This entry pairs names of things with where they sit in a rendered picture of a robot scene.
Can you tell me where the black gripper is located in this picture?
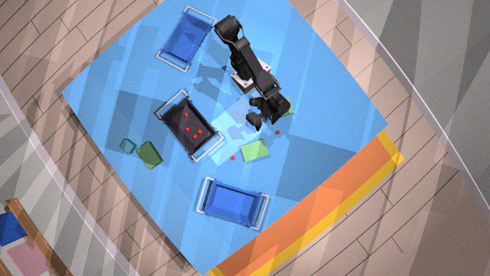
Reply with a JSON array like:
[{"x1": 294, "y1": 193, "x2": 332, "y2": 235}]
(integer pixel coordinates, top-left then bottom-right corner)
[{"x1": 245, "y1": 99, "x2": 284, "y2": 131}]

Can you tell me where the green rectangular block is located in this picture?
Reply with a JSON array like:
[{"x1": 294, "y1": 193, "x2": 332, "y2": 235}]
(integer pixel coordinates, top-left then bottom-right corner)
[
  {"x1": 136, "y1": 141, "x2": 164, "y2": 170},
  {"x1": 240, "y1": 139, "x2": 269, "y2": 162},
  {"x1": 269, "y1": 97, "x2": 294, "y2": 120}
]

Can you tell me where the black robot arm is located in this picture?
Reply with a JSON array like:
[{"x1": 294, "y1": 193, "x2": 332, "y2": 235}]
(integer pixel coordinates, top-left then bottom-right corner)
[{"x1": 214, "y1": 14, "x2": 291, "y2": 114}]

